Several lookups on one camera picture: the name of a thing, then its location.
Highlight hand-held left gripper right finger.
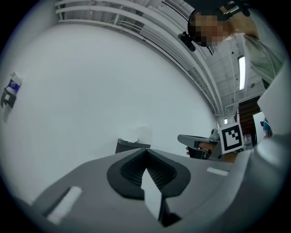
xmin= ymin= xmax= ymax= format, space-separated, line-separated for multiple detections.
xmin=145 ymin=147 xmax=238 ymax=218

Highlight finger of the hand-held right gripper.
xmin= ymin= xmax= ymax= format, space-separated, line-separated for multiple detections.
xmin=177 ymin=134 xmax=212 ymax=147

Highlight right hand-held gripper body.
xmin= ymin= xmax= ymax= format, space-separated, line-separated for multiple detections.
xmin=190 ymin=122 xmax=245 ymax=162

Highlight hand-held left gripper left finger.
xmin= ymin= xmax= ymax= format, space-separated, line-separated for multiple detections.
xmin=31 ymin=147 xmax=146 ymax=226

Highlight white toilet paper roll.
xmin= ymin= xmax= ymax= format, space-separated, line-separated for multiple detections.
xmin=122 ymin=126 xmax=153 ymax=144

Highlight dark grey toilet paper holder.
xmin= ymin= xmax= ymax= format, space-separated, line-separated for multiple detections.
xmin=115 ymin=137 xmax=151 ymax=154

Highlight person's right hand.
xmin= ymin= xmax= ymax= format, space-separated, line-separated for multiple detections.
xmin=185 ymin=141 xmax=216 ymax=156

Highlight clear plastic bottle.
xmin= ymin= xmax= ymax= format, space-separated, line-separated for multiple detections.
xmin=242 ymin=134 xmax=254 ymax=151

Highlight brown wooden door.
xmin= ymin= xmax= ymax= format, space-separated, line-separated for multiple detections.
xmin=237 ymin=96 xmax=261 ymax=147

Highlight long ceiling light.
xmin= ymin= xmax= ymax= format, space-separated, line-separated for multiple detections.
xmin=237 ymin=56 xmax=246 ymax=91

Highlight light green shirt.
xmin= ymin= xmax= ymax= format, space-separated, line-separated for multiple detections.
xmin=244 ymin=9 xmax=286 ymax=90

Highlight person's head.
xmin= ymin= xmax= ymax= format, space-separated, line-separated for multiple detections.
xmin=187 ymin=0 xmax=260 ymax=47

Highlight blue and white tube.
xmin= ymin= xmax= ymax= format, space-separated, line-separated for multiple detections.
xmin=6 ymin=71 xmax=23 ymax=94

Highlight white ceiling pipes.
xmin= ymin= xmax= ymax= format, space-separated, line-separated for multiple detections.
xmin=54 ymin=0 xmax=225 ymax=116

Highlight black head camera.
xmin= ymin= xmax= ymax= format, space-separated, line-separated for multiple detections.
xmin=177 ymin=31 xmax=196 ymax=52

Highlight black wall holder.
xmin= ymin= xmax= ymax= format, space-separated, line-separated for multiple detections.
xmin=0 ymin=87 xmax=17 ymax=109

